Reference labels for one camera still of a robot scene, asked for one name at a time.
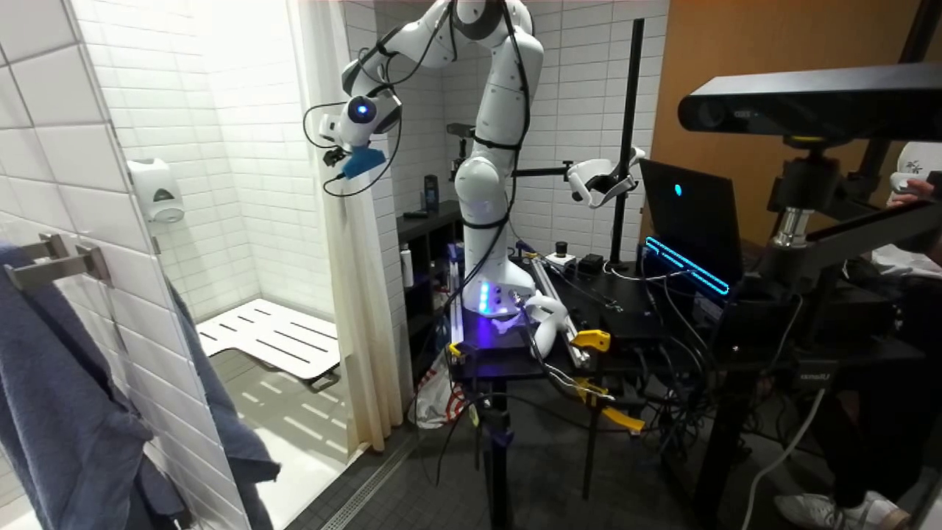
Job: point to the white slotted shower bench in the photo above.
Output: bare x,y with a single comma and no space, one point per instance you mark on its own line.
273,340

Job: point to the white curved plastic object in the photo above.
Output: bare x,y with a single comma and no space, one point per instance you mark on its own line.
547,324

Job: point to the black equipment desk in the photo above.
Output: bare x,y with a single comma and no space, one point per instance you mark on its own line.
628,304

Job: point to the long yellow clamp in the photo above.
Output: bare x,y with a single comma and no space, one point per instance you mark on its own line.
618,415

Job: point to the blue hanging towel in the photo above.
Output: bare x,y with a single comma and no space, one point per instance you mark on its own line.
58,421

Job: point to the white red plastic bag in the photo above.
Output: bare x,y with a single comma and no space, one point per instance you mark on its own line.
437,397

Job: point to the black storage shelf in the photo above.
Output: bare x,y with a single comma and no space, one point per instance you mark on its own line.
426,254

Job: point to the metal towel hook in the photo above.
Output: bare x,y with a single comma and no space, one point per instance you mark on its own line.
75,259

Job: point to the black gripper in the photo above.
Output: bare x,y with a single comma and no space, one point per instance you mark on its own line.
334,145

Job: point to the black robot stand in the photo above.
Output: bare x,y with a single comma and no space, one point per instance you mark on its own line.
496,441

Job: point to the black stereo camera bar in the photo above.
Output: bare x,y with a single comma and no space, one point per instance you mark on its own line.
813,103

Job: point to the black laptop blue lights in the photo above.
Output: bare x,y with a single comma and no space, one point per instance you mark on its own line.
693,215

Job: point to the black vertical pole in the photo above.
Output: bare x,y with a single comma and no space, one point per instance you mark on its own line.
624,117

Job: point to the black trouser leg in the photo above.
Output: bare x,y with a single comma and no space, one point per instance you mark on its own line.
883,431

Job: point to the long metal floor drain grate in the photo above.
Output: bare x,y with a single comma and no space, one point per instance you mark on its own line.
357,490

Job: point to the dark bottle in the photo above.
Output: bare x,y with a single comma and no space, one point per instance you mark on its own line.
431,195

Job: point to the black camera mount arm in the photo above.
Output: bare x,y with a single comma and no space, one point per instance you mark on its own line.
799,191

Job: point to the white sneaker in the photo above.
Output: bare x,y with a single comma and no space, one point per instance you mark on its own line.
841,513

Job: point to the orange wooden door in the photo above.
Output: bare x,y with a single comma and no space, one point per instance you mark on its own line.
765,38

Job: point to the small yellow clamp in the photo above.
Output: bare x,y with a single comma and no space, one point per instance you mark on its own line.
593,340

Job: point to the white camera on pole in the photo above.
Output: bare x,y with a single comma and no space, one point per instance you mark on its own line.
593,181

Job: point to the white shower curtain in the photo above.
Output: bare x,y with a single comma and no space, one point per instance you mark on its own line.
354,296

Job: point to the small black knob device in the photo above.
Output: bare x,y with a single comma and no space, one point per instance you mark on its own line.
560,259

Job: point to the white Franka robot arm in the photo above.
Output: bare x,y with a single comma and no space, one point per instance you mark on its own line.
501,98

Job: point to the person's hand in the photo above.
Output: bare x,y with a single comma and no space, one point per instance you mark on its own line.
918,190

